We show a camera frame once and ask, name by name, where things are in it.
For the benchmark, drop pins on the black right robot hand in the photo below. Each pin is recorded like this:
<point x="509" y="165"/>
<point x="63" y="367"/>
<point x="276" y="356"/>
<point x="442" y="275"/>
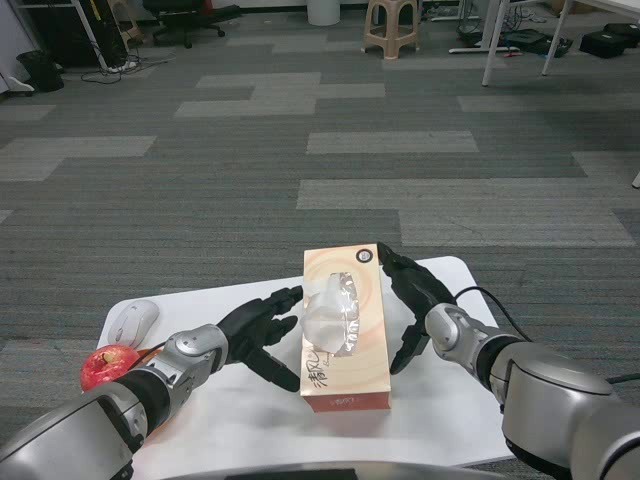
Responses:
<point x="415" y="285"/>

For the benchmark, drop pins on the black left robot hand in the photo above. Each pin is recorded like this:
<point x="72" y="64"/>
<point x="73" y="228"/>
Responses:
<point x="250" y="325"/>

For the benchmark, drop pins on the orange beige tissue box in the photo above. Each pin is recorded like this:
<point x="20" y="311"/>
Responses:
<point x="345" y="370"/>

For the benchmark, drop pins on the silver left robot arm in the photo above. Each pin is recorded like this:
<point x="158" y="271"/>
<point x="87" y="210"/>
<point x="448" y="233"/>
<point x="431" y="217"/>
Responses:
<point x="100" y="415"/>

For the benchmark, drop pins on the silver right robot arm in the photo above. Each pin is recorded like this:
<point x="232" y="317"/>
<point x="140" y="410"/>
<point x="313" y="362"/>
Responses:
<point x="550" y="395"/>

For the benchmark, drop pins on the white computer mouse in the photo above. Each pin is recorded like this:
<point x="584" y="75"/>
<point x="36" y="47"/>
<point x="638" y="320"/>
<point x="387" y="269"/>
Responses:
<point x="132" y="325"/>

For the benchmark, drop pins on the red apple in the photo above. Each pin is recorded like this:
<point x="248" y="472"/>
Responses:
<point x="105" y="367"/>

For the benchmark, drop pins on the white standing desk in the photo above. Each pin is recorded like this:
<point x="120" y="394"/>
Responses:
<point x="470" y="49"/>

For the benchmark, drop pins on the beige plastic stool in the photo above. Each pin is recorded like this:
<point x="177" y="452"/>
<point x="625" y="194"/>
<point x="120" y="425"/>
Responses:
<point x="391" y="30"/>

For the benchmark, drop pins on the large white table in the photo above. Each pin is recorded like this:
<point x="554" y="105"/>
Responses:
<point x="520" y="40"/>

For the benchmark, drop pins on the black equipment bag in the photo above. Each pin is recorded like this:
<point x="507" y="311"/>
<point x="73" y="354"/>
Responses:
<point x="535" y="42"/>

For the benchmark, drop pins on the white plant pot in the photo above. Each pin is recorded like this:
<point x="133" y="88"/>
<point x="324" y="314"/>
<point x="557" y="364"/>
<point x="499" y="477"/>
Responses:
<point x="324" y="12"/>

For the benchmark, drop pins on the white power strip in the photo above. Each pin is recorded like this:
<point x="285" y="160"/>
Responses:
<point x="122" y="66"/>

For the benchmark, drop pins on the black hard case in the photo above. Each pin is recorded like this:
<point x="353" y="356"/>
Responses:
<point x="607" y="41"/>

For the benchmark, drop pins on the black office chair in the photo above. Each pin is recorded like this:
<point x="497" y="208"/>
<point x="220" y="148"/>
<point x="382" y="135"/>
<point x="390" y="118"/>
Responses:
<point x="185" y="17"/>

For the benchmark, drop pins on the white desk with monitor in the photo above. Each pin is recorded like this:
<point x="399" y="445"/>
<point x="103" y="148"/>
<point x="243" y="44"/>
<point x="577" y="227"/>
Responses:
<point x="92" y="45"/>

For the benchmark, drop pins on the small beige stool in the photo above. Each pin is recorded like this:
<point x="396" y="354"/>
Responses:
<point x="125" y="25"/>

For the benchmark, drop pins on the black trash bin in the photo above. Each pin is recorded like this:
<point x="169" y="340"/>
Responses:
<point x="41" y="71"/>

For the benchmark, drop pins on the white room divider panel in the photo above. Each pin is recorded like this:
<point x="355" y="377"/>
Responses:
<point x="12" y="80"/>

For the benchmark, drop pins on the black cabinet under desk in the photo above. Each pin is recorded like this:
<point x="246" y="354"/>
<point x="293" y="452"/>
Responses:
<point x="55" y="35"/>

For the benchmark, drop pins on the yellow hanging strip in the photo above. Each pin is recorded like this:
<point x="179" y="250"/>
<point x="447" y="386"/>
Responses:
<point x="96" y="10"/>

